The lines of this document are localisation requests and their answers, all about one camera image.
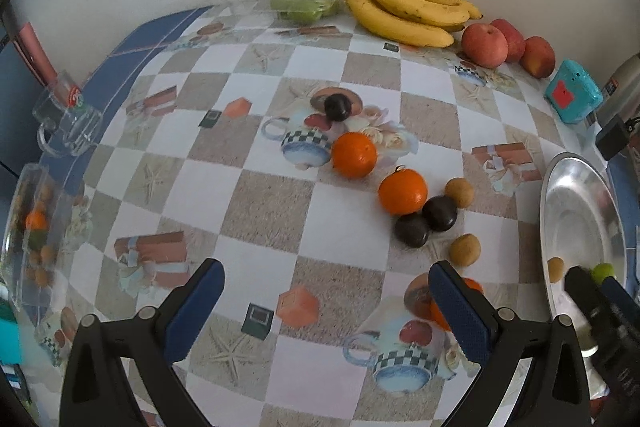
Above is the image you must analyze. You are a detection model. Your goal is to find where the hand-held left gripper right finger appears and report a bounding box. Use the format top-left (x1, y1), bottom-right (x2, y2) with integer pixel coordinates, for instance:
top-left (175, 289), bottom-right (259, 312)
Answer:
top-left (428, 260), bottom-right (593, 427)

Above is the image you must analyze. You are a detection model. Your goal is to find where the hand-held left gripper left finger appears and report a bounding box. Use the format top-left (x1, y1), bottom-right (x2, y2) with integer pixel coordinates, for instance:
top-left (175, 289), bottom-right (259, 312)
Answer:
top-left (60, 258), bottom-right (226, 427)

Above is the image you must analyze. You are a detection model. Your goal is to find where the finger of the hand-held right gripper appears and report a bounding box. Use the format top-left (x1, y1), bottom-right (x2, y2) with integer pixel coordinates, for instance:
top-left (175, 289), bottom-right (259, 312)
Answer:
top-left (601, 275), bottom-right (640, 324)
top-left (565, 265), bottom-right (609, 324)

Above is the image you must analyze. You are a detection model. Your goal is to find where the green fruit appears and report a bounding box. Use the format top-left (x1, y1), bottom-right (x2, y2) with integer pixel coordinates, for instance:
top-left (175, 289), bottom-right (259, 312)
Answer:
top-left (591, 262), bottom-right (616, 285)

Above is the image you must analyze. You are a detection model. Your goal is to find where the steel bowl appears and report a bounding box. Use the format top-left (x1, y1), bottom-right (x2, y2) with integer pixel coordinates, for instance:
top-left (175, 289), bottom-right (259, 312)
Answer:
top-left (539, 152), bottom-right (628, 358)

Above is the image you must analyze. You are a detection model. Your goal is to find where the dark purple fruit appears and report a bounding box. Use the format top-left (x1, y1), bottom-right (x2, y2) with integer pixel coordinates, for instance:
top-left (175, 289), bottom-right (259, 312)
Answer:
top-left (393, 213), bottom-right (431, 249)
top-left (422, 195), bottom-right (459, 233)
top-left (324, 93), bottom-right (352, 122)

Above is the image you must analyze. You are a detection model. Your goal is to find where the orange with stem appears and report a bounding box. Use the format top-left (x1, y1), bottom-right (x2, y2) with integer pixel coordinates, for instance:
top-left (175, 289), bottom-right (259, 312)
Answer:
top-left (378, 165), bottom-right (429, 216)

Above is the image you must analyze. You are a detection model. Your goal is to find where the plastic bag of green fruits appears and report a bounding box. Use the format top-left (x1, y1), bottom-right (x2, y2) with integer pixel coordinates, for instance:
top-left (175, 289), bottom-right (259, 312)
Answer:
top-left (230, 0), bottom-right (346, 26)

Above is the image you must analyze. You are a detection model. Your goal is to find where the black charger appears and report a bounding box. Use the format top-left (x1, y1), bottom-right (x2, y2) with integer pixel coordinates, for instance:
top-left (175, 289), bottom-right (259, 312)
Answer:
top-left (596, 114), bottom-right (633, 160)

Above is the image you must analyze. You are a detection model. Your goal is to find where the clear plastic container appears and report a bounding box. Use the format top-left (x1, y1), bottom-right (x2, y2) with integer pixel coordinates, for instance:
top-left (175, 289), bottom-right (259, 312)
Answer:
top-left (0, 163), bottom-right (91, 323)

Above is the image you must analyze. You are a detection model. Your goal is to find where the teal packet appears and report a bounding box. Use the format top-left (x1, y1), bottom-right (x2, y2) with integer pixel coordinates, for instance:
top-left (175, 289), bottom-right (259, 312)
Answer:
top-left (0, 314), bottom-right (23, 365)

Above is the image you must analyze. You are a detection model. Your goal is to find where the teal plastic box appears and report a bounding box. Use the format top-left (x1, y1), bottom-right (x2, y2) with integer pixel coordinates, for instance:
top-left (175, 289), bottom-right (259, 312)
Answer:
top-left (544, 59), bottom-right (604, 124)

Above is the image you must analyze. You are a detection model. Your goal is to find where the metal thermos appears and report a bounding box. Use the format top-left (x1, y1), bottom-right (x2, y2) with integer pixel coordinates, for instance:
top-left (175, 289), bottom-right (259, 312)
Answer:
top-left (597, 53), bottom-right (640, 128)

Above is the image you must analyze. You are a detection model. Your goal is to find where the glass mug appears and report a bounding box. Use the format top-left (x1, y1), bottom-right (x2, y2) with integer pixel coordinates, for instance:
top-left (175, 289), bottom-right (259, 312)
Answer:
top-left (32, 71), bottom-right (105, 158)

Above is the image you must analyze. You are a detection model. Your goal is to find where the pale red apple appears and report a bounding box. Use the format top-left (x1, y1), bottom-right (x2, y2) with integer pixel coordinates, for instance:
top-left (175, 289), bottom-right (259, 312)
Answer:
top-left (460, 23), bottom-right (509, 70)

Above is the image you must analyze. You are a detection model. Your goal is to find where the pink bar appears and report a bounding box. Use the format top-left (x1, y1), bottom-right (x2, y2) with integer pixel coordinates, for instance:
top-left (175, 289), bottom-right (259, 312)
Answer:
top-left (12, 23), bottom-right (61, 90)

